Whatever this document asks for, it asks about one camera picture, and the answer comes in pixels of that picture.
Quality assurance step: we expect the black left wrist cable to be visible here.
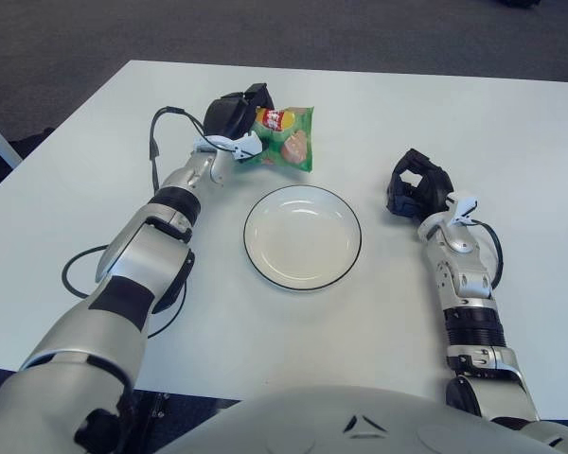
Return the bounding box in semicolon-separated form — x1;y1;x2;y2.
147;106;207;190

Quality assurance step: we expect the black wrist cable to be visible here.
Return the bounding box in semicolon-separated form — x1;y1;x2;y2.
147;106;207;190
470;218;505;288

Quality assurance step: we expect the green chips snack bag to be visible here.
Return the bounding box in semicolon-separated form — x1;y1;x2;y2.
239;105;315;172

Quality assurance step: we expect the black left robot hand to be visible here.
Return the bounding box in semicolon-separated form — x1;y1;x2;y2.
202;82;275;143

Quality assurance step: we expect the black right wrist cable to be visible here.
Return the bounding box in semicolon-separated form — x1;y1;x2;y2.
470;218;505;288

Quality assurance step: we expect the grey robot torso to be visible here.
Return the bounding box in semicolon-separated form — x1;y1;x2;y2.
155;385;568;454

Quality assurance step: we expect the black left elbow cable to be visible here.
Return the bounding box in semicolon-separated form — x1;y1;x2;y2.
61;245;188;340

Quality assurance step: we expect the white plate with black rim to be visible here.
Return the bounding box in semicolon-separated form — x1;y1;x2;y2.
243;184;363;290

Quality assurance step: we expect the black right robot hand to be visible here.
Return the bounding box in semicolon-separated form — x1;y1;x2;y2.
385;148;454;218

